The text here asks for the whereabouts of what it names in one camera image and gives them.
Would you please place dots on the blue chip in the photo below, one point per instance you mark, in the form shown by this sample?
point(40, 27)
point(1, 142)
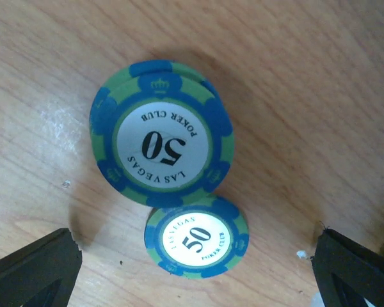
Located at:
point(160, 134)
point(199, 240)

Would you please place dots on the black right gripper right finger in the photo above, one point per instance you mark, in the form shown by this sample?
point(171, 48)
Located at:
point(347, 274)

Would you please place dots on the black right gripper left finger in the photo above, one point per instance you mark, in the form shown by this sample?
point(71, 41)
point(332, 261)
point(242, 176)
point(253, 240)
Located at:
point(42, 273)

